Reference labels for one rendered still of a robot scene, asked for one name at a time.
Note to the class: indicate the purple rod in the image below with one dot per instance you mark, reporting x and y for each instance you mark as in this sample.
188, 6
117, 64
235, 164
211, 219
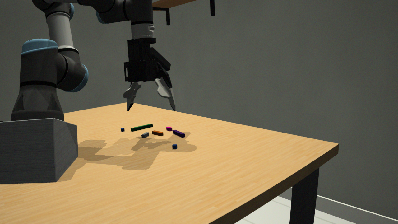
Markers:
178, 133

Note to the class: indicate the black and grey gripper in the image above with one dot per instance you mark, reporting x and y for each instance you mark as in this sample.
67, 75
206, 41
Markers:
148, 70

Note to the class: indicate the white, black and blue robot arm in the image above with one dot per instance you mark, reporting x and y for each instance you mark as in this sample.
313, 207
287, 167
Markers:
55, 63

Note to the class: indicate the orange rod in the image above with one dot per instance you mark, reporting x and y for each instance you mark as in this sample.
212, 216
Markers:
157, 133

